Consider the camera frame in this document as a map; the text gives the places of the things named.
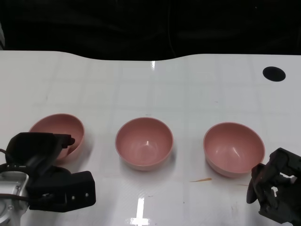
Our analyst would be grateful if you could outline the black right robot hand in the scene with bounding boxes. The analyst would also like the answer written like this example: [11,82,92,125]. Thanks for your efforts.
[246,147,301,224]

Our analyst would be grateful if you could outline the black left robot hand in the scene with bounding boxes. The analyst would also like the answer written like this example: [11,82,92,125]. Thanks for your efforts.
[6,131,76,177]

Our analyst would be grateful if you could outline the pink bowl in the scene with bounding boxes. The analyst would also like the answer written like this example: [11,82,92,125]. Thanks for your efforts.
[28,113,85,163]
[115,117,174,171]
[203,121,266,178]

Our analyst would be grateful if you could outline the black round table grommet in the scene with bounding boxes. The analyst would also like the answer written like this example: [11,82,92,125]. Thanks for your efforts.
[262,66,286,82]

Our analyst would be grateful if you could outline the black backdrop cloth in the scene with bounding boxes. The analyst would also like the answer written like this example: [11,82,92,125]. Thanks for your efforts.
[0,0,301,62]

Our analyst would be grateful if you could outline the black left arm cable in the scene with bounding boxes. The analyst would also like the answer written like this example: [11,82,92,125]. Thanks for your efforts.
[0,148,17,168]

